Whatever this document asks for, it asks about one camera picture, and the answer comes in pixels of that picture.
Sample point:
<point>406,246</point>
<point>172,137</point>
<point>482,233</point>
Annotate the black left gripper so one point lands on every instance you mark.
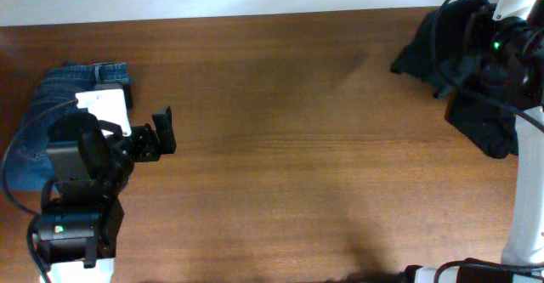
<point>154,138</point>

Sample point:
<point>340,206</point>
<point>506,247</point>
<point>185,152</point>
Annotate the black trousers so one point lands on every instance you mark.
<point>489,128</point>

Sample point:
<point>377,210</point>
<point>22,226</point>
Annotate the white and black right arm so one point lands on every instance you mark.
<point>487,59</point>

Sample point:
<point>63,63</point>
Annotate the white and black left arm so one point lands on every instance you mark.
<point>73,238</point>

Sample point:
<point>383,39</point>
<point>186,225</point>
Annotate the folded blue denim jeans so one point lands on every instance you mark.
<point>28,166</point>

